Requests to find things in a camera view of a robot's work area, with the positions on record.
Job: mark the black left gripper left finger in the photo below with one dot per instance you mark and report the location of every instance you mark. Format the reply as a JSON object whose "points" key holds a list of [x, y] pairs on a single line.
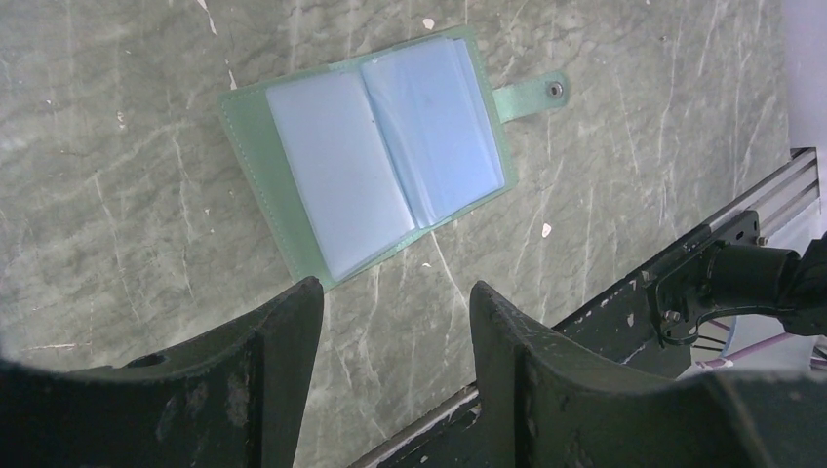
{"points": [[233, 396]]}

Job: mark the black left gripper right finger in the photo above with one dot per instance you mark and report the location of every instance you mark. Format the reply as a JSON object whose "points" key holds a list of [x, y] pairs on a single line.
{"points": [[546, 401]]}

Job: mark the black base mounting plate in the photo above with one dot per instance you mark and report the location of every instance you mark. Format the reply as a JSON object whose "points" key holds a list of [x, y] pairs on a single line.
{"points": [[706, 303]]}

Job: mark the aluminium front frame rail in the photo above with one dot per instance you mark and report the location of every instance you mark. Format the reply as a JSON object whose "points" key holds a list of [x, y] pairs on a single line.
{"points": [[777, 199]]}

